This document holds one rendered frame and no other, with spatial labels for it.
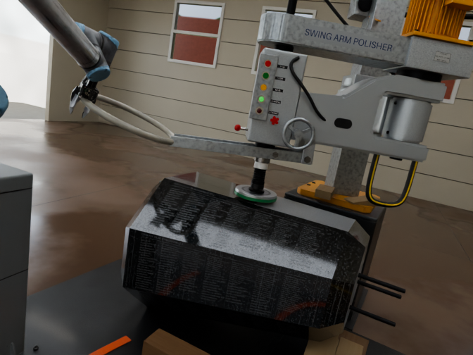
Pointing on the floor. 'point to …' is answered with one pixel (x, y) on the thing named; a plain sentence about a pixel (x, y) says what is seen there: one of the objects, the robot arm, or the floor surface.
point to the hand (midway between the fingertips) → (77, 113)
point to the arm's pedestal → (14, 256)
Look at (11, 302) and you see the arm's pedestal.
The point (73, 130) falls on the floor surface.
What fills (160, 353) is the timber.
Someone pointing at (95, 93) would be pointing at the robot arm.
